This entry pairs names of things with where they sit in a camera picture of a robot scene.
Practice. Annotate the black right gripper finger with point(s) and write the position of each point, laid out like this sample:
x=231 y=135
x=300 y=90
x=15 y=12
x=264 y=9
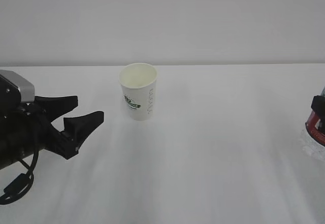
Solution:
x=318 y=106

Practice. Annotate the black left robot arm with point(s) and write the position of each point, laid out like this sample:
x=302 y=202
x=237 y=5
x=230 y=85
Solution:
x=9 y=152

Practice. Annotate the white paper cup green logo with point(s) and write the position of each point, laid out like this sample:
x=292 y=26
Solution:
x=138 y=84

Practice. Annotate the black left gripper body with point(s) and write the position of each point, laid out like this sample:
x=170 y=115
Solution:
x=37 y=132

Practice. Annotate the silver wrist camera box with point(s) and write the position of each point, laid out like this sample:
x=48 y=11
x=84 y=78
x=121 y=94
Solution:
x=15 y=90

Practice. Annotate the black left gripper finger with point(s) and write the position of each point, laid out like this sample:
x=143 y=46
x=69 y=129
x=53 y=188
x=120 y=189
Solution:
x=78 y=129
x=57 y=107

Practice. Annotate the clear water bottle red label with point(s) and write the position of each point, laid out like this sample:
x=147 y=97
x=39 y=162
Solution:
x=313 y=136

